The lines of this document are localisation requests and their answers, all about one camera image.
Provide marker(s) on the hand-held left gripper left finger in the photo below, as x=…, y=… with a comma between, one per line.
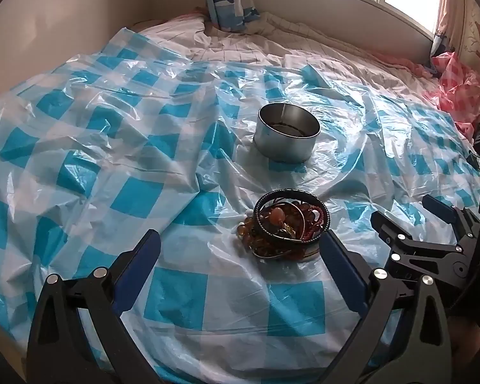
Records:
x=138, y=266

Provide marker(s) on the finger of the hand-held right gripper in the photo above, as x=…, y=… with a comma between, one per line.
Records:
x=408, y=248
x=438, y=208

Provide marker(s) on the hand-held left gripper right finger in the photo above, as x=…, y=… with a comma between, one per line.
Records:
x=342, y=272

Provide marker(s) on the pile of mixed jewelry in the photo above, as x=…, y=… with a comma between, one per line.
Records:
x=282, y=224

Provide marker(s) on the black bangle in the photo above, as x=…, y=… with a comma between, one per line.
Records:
x=290, y=193

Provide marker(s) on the round metal tin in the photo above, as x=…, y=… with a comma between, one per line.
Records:
x=284, y=144

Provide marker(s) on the blue checkered plastic sheet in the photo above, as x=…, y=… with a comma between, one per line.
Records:
x=104, y=148

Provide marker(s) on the pink checkered plastic sheet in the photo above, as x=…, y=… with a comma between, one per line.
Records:
x=460, y=84

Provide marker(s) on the pink blanket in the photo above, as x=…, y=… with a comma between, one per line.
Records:
x=400, y=64

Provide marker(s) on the pale curtain with blue hem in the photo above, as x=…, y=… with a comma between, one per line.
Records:
x=444, y=28

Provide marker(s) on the white striped bedsheet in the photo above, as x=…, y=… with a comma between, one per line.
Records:
x=244, y=52

